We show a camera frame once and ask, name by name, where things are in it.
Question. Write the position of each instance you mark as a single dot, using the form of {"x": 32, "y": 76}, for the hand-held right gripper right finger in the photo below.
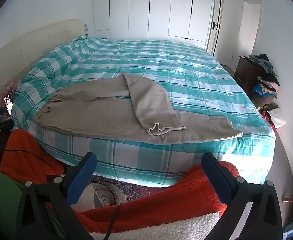
{"x": 216, "y": 177}

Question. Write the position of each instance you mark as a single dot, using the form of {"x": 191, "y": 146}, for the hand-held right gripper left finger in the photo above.
{"x": 81, "y": 177}

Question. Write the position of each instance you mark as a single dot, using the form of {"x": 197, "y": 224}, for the beige pants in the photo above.
{"x": 99, "y": 110}

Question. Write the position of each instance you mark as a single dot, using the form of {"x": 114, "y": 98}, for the smartphone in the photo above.
{"x": 8, "y": 102}

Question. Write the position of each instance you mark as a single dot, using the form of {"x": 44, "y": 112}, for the pink cloth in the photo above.
{"x": 11, "y": 86}

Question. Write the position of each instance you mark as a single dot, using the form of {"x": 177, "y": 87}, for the patterned rug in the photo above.
{"x": 126, "y": 192}

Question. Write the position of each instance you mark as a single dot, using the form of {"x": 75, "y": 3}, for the orange white fleece blanket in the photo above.
{"x": 161, "y": 205}

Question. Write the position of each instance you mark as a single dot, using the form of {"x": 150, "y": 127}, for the cream headboard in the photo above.
{"x": 24, "y": 45}

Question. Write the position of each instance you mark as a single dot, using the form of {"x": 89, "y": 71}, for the person's green garment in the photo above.
{"x": 1, "y": 205}

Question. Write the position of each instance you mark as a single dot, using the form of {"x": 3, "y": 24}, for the white bag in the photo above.
{"x": 277, "y": 117}

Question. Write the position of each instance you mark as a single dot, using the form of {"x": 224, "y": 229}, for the pile of clothes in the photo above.
{"x": 266, "y": 85}

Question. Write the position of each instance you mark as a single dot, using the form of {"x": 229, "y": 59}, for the dark wooden dresser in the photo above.
{"x": 245, "y": 72}

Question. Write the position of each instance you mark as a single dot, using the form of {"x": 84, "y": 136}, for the teal plaid bed cover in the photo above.
{"x": 174, "y": 62}

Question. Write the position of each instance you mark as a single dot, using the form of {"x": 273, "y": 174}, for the white wardrobe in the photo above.
{"x": 161, "y": 10}

